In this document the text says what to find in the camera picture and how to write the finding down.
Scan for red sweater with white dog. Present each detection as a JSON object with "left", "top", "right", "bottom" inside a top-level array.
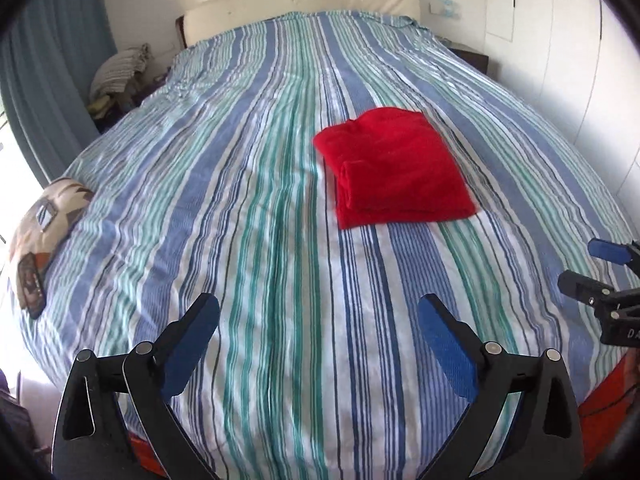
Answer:
[{"left": 312, "top": 107, "right": 476, "bottom": 230}]

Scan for orange fluffy rug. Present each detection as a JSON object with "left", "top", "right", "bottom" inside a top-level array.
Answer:
[{"left": 578, "top": 349, "right": 639, "bottom": 466}]

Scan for black smartphone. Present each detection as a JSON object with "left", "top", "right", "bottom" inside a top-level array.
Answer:
[{"left": 17, "top": 252, "right": 47, "bottom": 320}]

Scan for dark right nightstand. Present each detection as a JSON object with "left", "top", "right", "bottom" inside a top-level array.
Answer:
[{"left": 448, "top": 42, "right": 489, "bottom": 75}]

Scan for dark nightstand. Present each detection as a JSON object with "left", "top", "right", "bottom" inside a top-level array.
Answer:
[
  {"left": 89, "top": 73, "right": 168, "bottom": 134},
  {"left": 448, "top": 42, "right": 489, "bottom": 75}
]

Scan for patterned beige cushion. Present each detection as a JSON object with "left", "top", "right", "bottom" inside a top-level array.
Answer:
[{"left": 9, "top": 177, "right": 94, "bottom": 305}]

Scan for blue green striped bed cover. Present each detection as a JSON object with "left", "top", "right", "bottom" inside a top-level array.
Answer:
[{"left": 1, "top": 11, "right": 637, "bottom": 479}]

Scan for dark left nightstand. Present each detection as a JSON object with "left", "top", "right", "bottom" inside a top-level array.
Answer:
[{"left": 89, "top": 73, "right": 168, "bottom": 134}]

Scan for cream padded headboard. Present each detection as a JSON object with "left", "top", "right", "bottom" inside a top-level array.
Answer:
[{"left": 176, "top": 0, "right": 421, "bottom": 49}]

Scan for pile of folded striped laundry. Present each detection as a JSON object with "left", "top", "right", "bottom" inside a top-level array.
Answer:
[{"left": 89, "top": 44, "right": 152, "bottom": 103}]

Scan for teal curtain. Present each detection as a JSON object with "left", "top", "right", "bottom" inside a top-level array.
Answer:
[{"left": 1, "top": 0, "right": 116, "bottom": 186}]

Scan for white wall socket panel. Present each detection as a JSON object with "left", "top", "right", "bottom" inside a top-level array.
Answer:
[{"left": 428, "top": 0, "right": 460, "bottom": 20}]

